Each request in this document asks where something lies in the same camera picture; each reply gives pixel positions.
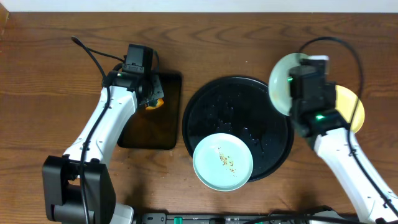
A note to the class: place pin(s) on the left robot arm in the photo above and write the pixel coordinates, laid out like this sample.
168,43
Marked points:
77,185

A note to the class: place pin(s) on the black round serving tray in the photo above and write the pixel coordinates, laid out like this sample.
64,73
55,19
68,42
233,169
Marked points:
240,106

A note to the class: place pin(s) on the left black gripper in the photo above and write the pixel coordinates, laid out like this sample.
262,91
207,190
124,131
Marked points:
155,90

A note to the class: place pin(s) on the light blue plate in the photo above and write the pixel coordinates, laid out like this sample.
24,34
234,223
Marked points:
279,90
222,162

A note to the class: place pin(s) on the yellow green scrub sponge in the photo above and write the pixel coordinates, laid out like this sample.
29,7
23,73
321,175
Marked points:
154,104

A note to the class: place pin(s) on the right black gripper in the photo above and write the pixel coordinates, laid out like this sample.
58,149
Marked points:
331,96

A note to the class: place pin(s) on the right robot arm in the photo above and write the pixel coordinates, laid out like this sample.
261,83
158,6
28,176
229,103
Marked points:
368,193

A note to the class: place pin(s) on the pale yellow plate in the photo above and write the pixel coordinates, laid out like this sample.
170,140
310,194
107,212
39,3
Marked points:
345,102

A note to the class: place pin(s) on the black rectangular water tray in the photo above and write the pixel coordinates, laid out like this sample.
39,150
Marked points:
157,128

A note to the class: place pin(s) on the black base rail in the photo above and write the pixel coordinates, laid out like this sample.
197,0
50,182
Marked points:
163,218

